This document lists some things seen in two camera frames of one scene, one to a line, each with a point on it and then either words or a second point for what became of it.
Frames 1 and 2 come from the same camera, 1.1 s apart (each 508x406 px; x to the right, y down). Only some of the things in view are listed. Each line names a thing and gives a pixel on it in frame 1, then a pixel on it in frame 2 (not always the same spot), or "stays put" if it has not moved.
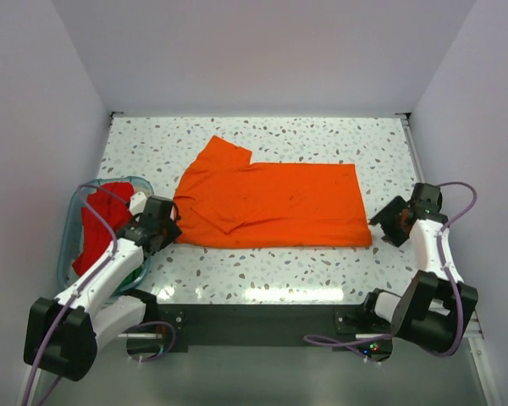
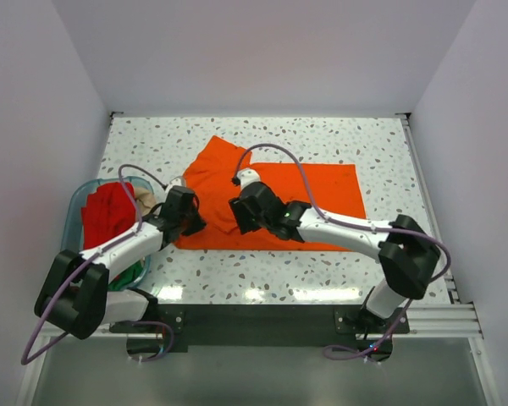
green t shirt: [131, 277] stays put
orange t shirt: [223, 199] stays put
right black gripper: [384, 217] -> [240, 211]
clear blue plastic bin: [71, 235] stays put
